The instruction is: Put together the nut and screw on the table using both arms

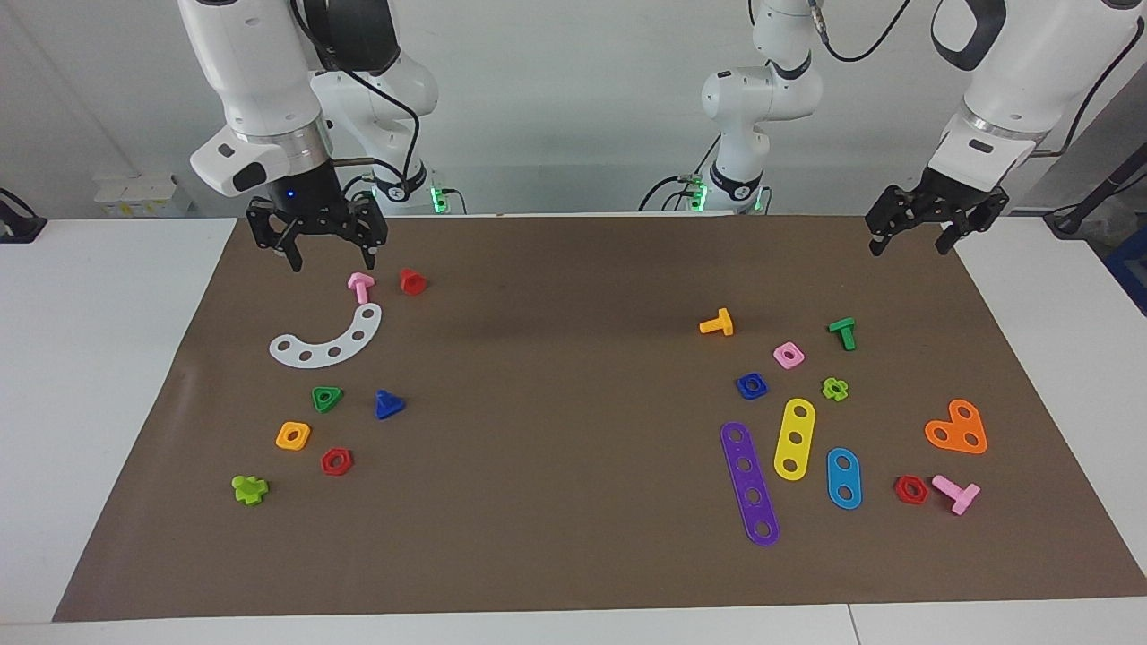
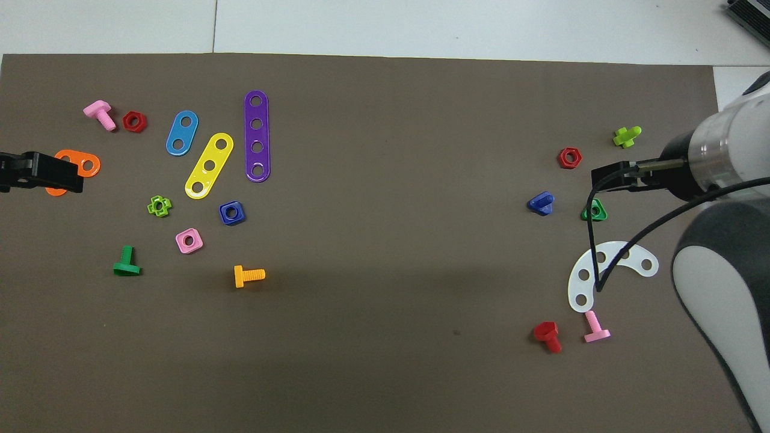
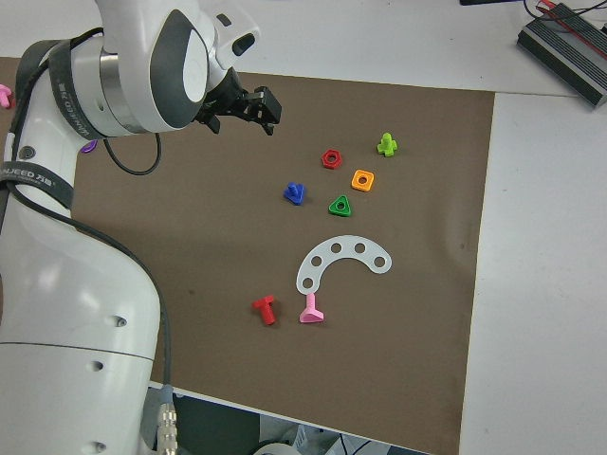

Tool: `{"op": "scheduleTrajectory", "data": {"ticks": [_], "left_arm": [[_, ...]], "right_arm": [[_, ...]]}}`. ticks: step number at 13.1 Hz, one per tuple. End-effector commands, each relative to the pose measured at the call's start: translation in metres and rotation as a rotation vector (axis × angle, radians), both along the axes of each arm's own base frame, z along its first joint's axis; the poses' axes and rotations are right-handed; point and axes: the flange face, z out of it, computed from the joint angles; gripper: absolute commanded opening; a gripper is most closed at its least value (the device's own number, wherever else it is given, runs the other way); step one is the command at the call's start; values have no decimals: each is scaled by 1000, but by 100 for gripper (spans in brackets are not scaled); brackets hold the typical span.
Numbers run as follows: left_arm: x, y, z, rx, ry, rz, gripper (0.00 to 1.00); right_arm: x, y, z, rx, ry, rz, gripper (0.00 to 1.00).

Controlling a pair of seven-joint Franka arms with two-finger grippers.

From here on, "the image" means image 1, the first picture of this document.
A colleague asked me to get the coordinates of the blue two-hole plate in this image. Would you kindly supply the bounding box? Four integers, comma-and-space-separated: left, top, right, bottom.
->
826, 447, 863, 511

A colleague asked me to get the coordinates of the black stand pole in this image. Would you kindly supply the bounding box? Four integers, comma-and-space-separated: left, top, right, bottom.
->
1044, 143, 1147, 238

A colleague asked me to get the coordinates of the white power strip box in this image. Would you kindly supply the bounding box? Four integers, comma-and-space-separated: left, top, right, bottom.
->
94, 172, 191, 218

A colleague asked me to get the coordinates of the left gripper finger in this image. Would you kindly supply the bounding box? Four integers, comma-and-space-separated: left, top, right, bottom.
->
936, 193, 1009, 257
865, 186, 915, 258

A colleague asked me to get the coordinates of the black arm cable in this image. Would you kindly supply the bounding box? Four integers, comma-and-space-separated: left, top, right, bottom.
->
806, 0, 1147, 162
289, 0, 427, 202

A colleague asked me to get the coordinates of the black clamp device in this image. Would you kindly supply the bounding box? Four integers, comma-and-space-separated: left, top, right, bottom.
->
0, 188, 47, 245

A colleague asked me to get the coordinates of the purple four-hole plate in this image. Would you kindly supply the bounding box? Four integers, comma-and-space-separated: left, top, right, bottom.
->
720, 421, 781, 547

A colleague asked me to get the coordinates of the orange heart-shaped plate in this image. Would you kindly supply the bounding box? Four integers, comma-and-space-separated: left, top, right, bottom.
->
924, 399, 988, 455

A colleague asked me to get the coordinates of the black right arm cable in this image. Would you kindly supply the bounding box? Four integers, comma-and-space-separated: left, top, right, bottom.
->
289, 0, 427, 202

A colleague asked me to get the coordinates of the white curved perforated plate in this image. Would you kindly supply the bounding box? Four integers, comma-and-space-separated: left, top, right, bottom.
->
269, 302, 384, 369

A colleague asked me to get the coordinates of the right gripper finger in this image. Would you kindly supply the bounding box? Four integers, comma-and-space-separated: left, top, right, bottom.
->
349, 199, 389, 270
246, 199, 306, 272

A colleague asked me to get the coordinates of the yellow three-hole plate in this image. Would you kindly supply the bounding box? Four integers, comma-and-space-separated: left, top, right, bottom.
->
773, 398, 817, 482

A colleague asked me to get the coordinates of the blue crate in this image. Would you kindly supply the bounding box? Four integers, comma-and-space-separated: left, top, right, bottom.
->
1104, 228, 1147, 314

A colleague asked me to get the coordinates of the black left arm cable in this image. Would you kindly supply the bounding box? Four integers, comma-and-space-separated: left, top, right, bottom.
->
806, 0, 1147, 162

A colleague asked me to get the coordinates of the black base cable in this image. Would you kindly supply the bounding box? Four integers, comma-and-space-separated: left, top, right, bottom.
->
638, 134, 722, 212

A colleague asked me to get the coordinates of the brown table mat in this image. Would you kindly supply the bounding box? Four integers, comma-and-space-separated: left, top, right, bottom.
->
52, 213, 1147, 624

